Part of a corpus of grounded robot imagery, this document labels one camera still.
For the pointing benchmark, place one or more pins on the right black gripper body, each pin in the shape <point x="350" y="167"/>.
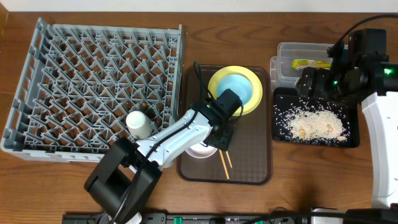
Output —
<point x="333" y="86"/>

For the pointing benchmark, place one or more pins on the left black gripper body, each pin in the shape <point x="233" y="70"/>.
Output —
<point x="224" y="137"/>

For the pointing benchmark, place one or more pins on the green snack wrapper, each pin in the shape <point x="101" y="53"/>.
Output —
<point x="299" y="64"/>

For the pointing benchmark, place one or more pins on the white pink bowl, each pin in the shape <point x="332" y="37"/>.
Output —
<point x="201" y="151"/>

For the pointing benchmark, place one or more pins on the yellow plate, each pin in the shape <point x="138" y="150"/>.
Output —
<point x="256" y="98"/>

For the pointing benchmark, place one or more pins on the light blue bowl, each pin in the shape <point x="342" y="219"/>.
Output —
<point x="238" y="84"/>

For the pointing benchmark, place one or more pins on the white cup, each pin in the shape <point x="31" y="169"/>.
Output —
<point x="139" y="125"/>

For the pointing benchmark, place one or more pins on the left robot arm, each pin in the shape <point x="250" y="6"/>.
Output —
<point x="126" y="176"/>

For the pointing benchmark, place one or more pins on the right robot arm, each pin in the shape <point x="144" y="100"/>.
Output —
<point x="373" y="85"/>

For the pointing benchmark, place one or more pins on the black waste tray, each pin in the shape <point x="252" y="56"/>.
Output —
<point x="280" y="137"/>

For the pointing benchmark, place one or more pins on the grey dishwasher rack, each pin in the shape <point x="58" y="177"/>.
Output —
<point x="79" y="83"/>

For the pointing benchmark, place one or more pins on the wooden chopstick right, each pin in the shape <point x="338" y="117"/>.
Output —
<point x="229" y="159"/>

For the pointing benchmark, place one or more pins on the wooden chopstick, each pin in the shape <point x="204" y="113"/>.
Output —
<point x="229" y="159"/>
<point x="224" y="164"/>

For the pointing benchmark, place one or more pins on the clear plastic bin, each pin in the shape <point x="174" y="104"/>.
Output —
<point x="282" y="74"/>

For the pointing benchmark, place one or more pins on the wooden chopstick left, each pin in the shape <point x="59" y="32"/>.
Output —
<point x="224" y="164"/>

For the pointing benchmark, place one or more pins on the brown serving tray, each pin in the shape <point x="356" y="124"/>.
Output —
<point x="250" y="149"/>

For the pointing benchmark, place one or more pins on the rice pile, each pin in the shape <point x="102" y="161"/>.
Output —
<point x="314" y="124"/>

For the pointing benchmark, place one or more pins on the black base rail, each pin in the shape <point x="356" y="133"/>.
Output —
<point x="276" y="216"/>

